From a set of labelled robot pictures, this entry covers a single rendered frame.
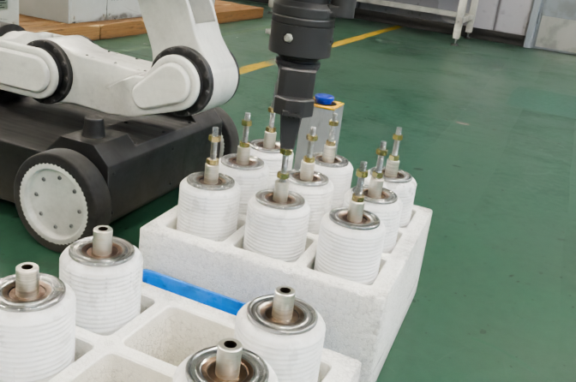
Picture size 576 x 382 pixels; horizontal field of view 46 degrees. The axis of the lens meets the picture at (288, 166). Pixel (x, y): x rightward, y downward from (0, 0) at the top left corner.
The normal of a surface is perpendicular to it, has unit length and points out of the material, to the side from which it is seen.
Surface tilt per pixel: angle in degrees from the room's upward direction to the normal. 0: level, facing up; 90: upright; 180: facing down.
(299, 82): 90
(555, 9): 90
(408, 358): 0
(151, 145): 46
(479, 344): 0
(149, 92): 90
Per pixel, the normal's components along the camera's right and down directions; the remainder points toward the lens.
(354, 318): -0.36, 0.26
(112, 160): 0.73, -0.49
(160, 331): 0.90, 0.24
